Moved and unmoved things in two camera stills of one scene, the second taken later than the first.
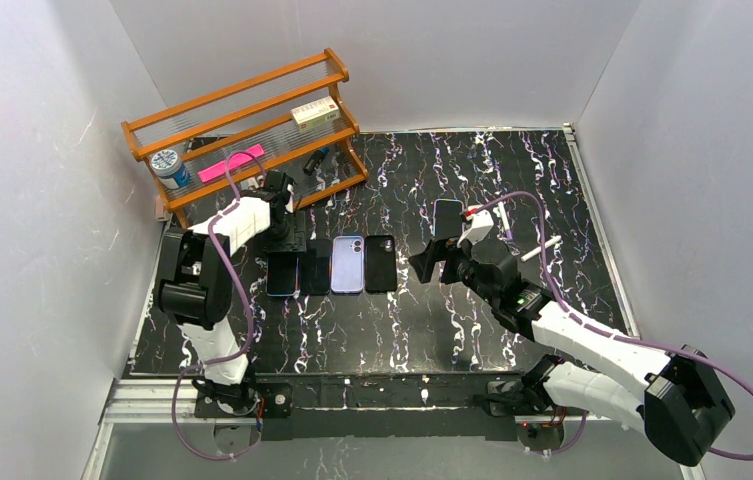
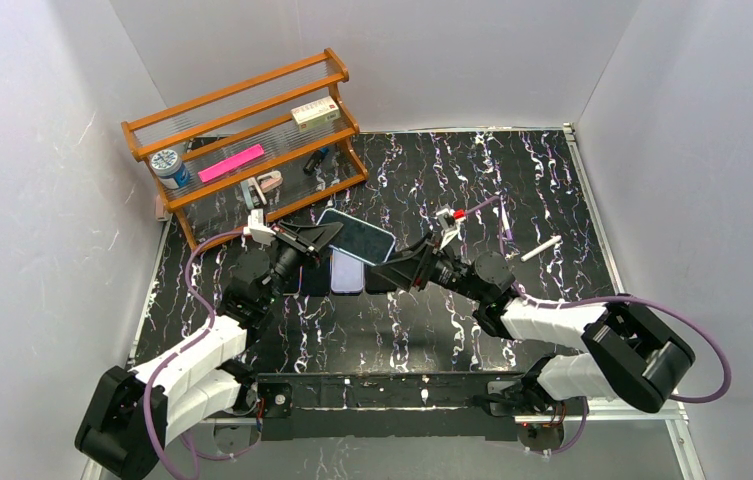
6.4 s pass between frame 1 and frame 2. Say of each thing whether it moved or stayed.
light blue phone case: moved
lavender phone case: stayed
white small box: stayed
